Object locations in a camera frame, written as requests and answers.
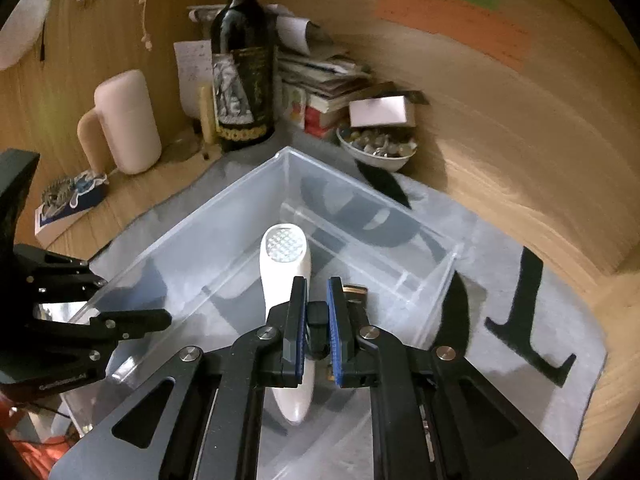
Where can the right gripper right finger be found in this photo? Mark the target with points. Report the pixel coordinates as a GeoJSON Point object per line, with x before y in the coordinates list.
{"type": "Point", "coordinates": [433, 415]}

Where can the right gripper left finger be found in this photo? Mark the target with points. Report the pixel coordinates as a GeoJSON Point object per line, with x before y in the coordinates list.
{"type": "Point", "coordinates": [199, 415]}

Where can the clear plastic storage bin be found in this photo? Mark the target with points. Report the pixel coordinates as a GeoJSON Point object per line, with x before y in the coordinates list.
{"type": "Point", "coordinates": [293, 264]}

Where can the white handheld massager device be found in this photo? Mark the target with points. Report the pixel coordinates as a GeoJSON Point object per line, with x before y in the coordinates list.
{"type": "Point", "coordinates": [285, 254]}

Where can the cartoon sticker card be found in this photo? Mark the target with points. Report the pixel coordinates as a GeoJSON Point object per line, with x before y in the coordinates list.
{"type": "Point", "coordinates": [65, 201]}

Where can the grey mat with black letters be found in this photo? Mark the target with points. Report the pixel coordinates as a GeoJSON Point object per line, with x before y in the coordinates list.
{"type": "Point", "coordinates": [450, 309]}

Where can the white bowl of stones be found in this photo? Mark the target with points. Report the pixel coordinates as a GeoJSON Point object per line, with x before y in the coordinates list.
{"type": "Point", "coordinates": [378, 148]}

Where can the yellow lip balm tube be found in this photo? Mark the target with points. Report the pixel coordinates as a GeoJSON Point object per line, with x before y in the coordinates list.
{"type": "Point", "coordinates": [207, 115]}

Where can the white fluffy pompom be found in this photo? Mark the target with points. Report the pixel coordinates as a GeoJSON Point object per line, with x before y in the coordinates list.
{"type": "Point", "coordinates": [21, 30]}

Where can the small white card box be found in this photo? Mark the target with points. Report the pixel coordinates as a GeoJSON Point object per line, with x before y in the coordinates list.
{"type": "Point", "coordinates": [388, 111]}

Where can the white handwritten note paper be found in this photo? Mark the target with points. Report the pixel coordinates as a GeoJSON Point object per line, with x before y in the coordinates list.
{"type": "Point", "coordinates": [194, 68]}

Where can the stack of books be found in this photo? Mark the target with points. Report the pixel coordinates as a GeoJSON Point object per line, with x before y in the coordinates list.
{"type": "Point", "coordinates": [314, 94]}

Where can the dark wine bottle elephant label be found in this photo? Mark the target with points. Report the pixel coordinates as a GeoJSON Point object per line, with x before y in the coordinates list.
{"type": "Point", "coordinates": [243, 74]}

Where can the orange sticky note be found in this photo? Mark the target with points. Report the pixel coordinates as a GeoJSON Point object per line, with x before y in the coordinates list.
{"type": "Point", "coordinates": [486, 31]}

